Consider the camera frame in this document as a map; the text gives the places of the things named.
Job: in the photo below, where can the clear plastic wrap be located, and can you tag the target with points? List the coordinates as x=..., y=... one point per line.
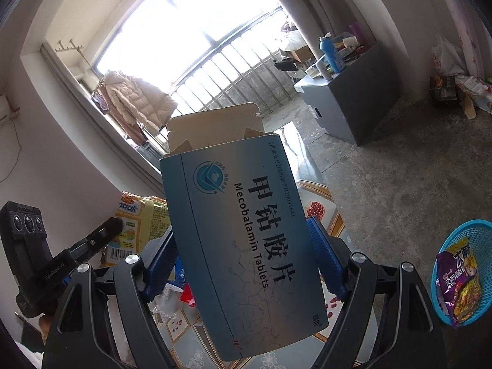
x=165, y=299

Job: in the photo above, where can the cardboard box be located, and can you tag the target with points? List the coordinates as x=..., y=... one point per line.
x=299, y=54

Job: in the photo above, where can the pink rolled mat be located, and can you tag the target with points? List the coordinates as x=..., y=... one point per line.
x=472, y=15

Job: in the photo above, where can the white red print plastic bag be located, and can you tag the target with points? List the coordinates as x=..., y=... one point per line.
x=447, y=57

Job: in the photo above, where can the metal window railing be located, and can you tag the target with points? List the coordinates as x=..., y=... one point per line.
x=215, y=96

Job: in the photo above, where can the grey cabinet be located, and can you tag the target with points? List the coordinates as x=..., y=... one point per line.
x=353, y=96

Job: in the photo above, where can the blue plastic basket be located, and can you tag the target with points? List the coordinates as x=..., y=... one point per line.
x=478, y=234

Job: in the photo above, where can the pink cup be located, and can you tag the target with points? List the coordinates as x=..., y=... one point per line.
x=358, y=32

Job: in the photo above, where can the yellow noodle packet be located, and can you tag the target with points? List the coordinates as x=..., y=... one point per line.
x=150, y=219

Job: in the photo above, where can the grey curtain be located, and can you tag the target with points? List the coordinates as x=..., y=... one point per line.
x=311, y=15

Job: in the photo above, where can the wall coat hook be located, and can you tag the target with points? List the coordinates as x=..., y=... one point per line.
x=69, y=48

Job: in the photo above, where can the cardboard clutter pile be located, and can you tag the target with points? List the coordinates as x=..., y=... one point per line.
x=449, y=94

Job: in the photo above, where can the blue medicine box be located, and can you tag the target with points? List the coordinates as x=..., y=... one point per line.
x=238, y=238

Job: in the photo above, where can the purple noodle snack bag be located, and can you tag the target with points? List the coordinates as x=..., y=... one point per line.
x=459, y=276

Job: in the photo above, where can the blue bottle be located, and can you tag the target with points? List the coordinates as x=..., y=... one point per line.
x=332, y=55

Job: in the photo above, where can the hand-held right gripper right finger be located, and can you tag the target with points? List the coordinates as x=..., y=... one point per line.
x=326, y=261

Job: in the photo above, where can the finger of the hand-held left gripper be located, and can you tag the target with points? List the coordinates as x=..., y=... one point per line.
x=98, y=240

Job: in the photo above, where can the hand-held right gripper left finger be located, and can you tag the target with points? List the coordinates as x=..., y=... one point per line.
x=161, y=265

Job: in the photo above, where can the fruit print tablecloth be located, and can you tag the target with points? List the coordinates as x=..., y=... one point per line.
x=319, y=184

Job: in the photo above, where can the black flat device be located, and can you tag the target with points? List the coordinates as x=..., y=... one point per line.
x=286, y=65

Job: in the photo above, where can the beige puffer coat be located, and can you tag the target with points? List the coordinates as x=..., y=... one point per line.
x=134, y=103

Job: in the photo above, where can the small white bottle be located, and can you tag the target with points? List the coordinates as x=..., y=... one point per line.
x=323, y=72

